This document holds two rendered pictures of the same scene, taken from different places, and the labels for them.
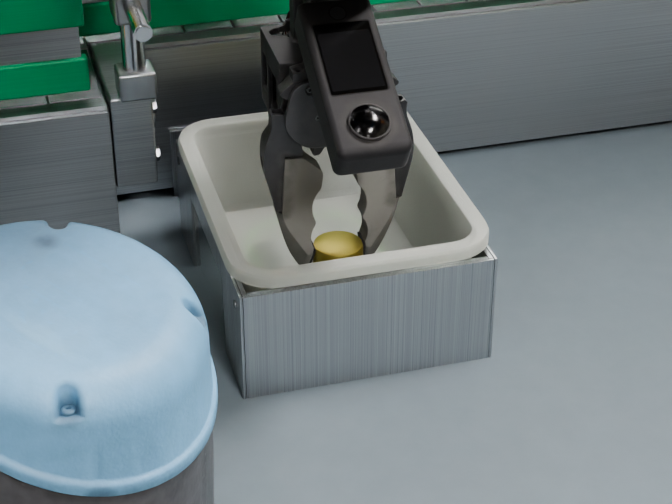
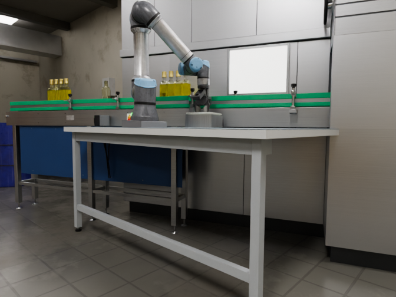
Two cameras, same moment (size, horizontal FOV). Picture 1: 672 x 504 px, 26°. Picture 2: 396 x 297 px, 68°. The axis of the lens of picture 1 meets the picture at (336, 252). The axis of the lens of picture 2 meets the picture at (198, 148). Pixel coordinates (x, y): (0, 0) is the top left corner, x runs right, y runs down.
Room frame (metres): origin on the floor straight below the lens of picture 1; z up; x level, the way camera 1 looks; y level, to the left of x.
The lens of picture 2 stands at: (-0.62, -1.08, 0.76)
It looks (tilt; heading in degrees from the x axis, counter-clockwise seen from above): 4 degrees down; 37
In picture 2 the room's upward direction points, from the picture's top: straight up
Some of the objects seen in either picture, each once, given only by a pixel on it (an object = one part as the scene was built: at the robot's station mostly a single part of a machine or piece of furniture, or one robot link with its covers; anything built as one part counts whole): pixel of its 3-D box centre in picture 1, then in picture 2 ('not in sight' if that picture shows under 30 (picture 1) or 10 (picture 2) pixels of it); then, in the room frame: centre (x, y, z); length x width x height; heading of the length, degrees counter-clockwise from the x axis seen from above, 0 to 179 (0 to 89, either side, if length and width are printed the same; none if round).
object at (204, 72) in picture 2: not in sight; (203, 69); (0.85, 0.01, 1.10); 0.09 x 0.08 x 0.11; 146
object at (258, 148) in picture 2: not in sight; (142, 198); (0.45, 0.12, 0.36); 1.51 x 0.09 x 0.71; 85
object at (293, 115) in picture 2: not in sight; (293, 103); (1.11, -0.47, 0.90); 0.17 x 0.05 x 0.23; 16
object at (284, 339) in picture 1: (314, 223); (205, 121); (0.90, 0.02, 0.79); 0.27 x 0.17 x 0.08; 16
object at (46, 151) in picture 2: not in sight; (98, 152); (0.78, 1.01, 0.54); 1.59 x 0.18 x 0.43; 106
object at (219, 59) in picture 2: not in sight; (225, 72); (1.23, 0.08, 1.15); 0.90 x 0.03 x 0.34; 106
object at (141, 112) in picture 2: not in sight; (144, 111); (0.47, 0.11, 0.83); 0.15 x 0.15 x 0.10
